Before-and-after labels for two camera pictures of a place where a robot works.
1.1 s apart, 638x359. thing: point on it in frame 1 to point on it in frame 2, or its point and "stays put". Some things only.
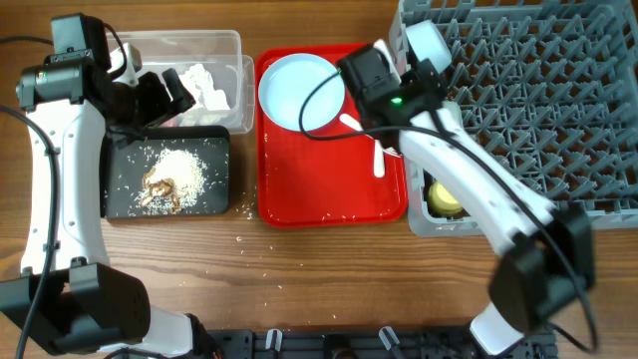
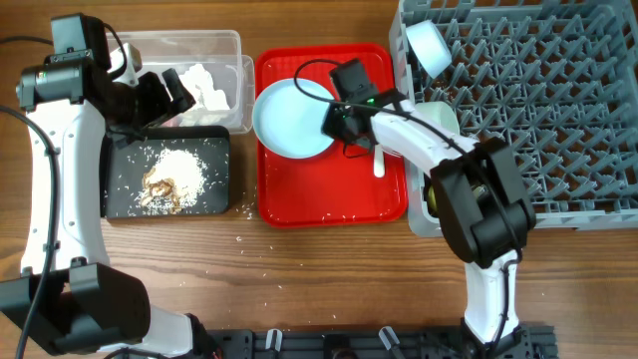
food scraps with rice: x=172 y=182 stays put
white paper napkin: x=211 y=104 stays put
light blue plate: x=285 y=83 to x=289 y=123
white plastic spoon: x=379 y=160 stays put
